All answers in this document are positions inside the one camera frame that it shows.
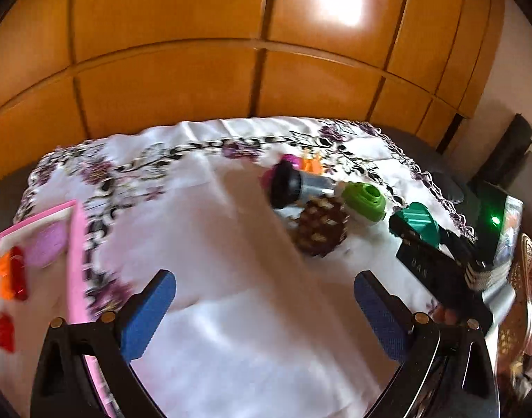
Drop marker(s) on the black chair back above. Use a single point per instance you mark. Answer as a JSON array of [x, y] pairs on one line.
[[512, 148]]

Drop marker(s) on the white embroidered floral tablecloth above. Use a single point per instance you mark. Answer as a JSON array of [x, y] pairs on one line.
[[231, 270]]

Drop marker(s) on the gold ornate chair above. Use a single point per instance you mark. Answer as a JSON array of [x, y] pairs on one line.
[[525, 278]]

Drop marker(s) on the wooden wardrobe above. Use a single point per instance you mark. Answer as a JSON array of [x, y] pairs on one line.
[[205, 30]]

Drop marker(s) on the magenta perforated cap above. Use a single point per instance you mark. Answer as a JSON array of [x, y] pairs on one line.
[[291, 161]]

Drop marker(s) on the light green plastic holder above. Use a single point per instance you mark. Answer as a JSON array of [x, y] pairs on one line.
[[364, 202]]

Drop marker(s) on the red translucent plastic piece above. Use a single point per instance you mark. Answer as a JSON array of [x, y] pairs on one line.
[[18, 274]]

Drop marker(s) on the purple oval soap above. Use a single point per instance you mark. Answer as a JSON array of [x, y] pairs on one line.
[[50, 244]]

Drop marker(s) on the brown studded round disc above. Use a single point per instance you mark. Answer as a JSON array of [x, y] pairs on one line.
[[322, 226]]

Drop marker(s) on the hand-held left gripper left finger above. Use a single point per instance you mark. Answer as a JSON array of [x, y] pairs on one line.
[[148, 318]]

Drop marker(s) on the orange toy brick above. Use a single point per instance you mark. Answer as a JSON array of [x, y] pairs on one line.
[[4, 278]]

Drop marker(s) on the pink cardboard box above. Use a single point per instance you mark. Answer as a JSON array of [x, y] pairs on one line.
[[81, 244]]

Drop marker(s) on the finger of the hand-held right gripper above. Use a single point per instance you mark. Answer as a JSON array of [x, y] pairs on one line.
[[405, 233], [460, 248]]

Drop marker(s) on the red cross-shaped toy piece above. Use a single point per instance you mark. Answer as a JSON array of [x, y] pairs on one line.
[[5, 333]]

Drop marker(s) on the small orange figure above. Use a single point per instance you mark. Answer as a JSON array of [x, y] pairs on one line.
[[311, 163]]

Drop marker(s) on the teal plastic stand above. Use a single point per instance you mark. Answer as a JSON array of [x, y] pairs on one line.
[[420, 222]]

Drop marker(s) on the person's right hand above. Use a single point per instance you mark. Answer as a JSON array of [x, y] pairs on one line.
[[447, 313]]

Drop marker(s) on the grey canister with black lid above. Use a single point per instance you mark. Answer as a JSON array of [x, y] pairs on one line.
[[309, 185]]

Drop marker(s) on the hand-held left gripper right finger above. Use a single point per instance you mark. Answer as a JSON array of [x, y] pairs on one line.
[[381, 318]]

